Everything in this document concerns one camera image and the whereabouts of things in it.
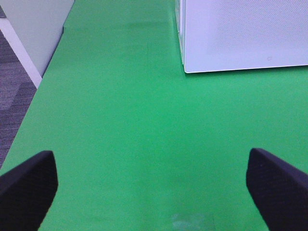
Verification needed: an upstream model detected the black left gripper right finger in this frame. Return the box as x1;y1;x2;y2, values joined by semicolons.
246;148;308;231

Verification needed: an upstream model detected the white partition panel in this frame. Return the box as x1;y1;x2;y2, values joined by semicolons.
0;0;74;87

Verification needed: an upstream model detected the white microwave door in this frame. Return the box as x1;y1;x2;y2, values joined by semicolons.
185;0;308;73

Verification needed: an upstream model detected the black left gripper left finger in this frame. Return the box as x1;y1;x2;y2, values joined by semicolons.
0;151;58;231

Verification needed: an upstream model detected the white microwave oven body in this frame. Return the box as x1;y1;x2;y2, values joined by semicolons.
175;0;186;71

